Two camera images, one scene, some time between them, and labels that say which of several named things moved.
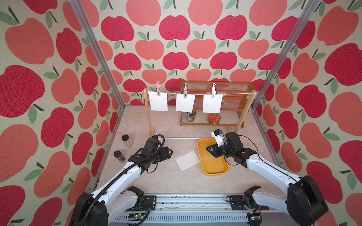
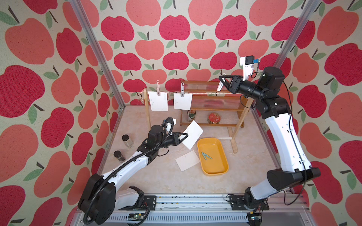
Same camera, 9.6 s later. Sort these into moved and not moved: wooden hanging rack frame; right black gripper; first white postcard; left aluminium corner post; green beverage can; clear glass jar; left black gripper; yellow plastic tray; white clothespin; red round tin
Moved: left black gripper; white clothespin; right black gripper
Not moved: red round tin; clear glass jar; yellow plastic tray; green beverage can; first white postcard; wooden hanging rack frame; left aluminium corner post
